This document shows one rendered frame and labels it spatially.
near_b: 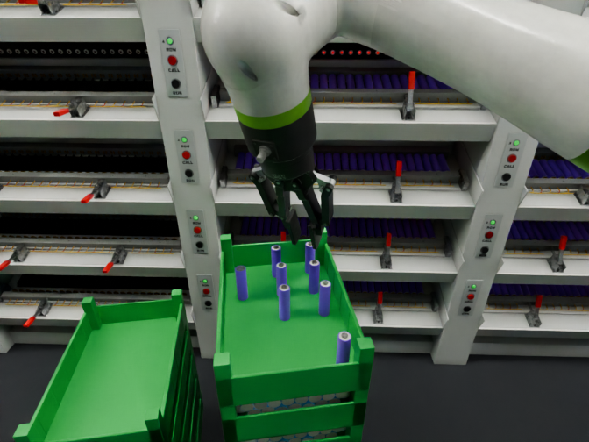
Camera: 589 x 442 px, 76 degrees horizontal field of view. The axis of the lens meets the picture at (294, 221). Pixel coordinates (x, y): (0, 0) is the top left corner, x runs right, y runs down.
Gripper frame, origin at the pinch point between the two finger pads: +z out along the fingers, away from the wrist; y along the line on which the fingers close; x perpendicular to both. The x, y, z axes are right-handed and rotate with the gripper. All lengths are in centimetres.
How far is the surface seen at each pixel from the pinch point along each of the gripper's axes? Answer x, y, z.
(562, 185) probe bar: 40, 47, 22
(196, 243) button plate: 2.9, -32.7, 20.6
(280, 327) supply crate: -16.2, 0.7, 4.5
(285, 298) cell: -12.7, 1.0, 0.8
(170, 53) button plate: 21.5, -32.1, -18.5
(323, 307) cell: -10.9, 6.4, 4.7
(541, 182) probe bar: 39, 42, 21
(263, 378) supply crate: -25.7, 4.1, -4.8
